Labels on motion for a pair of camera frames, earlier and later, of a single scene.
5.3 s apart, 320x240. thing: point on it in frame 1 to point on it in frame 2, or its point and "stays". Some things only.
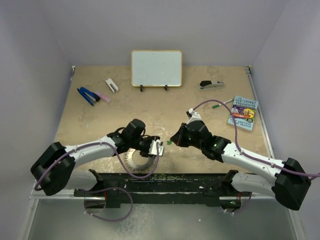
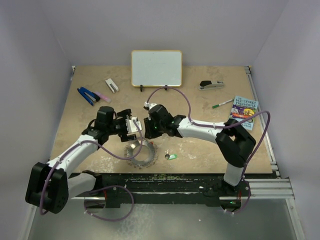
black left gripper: x=150 y=139 to x=122 y=116
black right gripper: x=177 y=138 to x=149 y=133
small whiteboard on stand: x=156 y=68 stays
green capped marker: x=220 y=104 stays
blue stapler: x=91 y=97 stays
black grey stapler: x=209 y=84 stays
